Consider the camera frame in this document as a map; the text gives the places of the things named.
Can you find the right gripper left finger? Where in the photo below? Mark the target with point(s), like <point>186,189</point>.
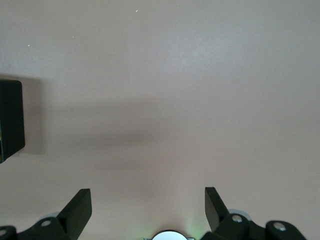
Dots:
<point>72,217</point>

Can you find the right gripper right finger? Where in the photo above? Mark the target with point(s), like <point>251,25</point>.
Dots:
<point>230,228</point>

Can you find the black plastic box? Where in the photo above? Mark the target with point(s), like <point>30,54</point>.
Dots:
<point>12,120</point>

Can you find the brown table cover mat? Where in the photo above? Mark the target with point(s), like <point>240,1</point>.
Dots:
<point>175,75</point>

